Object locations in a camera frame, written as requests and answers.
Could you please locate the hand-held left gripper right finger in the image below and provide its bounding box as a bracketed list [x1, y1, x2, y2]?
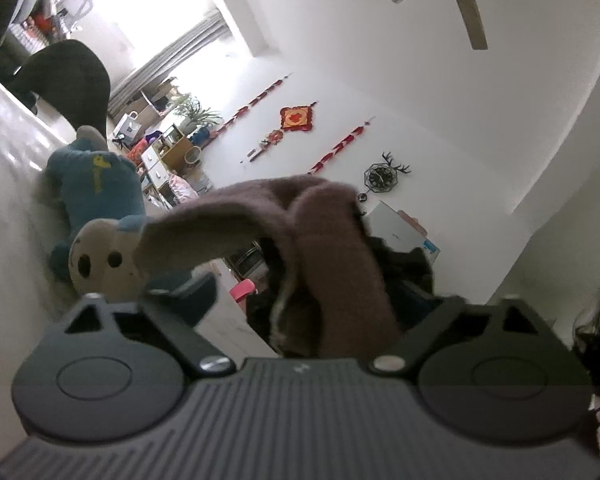
[370, 296, 551, 376]

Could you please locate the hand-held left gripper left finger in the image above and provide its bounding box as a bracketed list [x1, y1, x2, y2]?
[64, 272, 236, 376]

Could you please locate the blue plush monkey toy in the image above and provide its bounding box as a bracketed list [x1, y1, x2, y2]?
[39, 125, 221, 311]

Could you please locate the pink plastic stool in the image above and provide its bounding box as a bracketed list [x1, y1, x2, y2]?
[228, 280, 258, 303]

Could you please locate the black toaster oven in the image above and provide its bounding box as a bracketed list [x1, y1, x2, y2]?
[225, 240, 271, 281]

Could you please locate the white refrigerator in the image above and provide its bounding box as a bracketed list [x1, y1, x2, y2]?
[365, 200, 441, 266]

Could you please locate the white low cabinet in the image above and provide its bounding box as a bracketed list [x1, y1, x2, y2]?
[140, 145, 216, 211]

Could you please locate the wooden shelf cabinet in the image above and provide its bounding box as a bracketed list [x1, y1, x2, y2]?
[160, 122, 196, 176]

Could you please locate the small red hanging ornament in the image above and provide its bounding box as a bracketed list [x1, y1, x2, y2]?
[240, 130, 283, 163]

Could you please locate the white paper bag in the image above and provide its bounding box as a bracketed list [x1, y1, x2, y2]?
[112, 112, 143, 143]

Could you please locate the green potted plant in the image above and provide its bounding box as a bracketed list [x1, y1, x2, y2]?
[172, 92, 221, 133]

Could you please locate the grey curtain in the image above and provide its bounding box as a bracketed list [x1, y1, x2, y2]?
[107, 10, 231, 116]

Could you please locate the white office chair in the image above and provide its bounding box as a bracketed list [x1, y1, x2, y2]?
[55, 0, 96, 31]

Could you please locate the black antler wall clock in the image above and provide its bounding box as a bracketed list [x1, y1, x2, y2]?
[364, 152, 411, 193]

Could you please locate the red hanging firecracker string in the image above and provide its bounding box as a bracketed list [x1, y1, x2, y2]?
[212, 74, 292, 136]
[307, 115, 376, 176]

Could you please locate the red knot wall ornament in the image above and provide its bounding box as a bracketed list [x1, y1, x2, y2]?
[280, 102, 317, 133]

